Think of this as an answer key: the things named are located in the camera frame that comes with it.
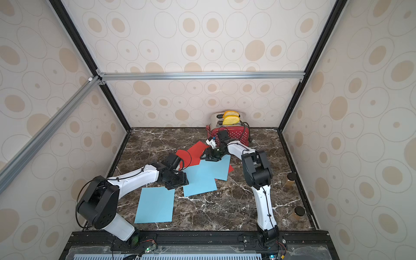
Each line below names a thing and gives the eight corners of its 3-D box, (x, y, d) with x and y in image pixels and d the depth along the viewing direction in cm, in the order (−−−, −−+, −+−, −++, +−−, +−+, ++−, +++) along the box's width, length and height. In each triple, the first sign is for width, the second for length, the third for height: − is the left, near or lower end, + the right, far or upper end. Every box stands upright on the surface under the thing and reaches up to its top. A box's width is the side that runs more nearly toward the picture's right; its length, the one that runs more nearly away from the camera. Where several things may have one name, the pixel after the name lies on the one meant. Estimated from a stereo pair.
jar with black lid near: (287, 221, 81) (295, 215, 73) (285, 212, 84) (292, 206, 76) (298, 221, 81) (307, 215, 73) (295, 212, 84) (304, 206, 76)
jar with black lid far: (282, 188, 93) (289, 180, 85) (280, 181, 96) (286, 172, 88) (290, 188, 93) (298, 180, 85) (288, 181, 96) (295, 172, 88)
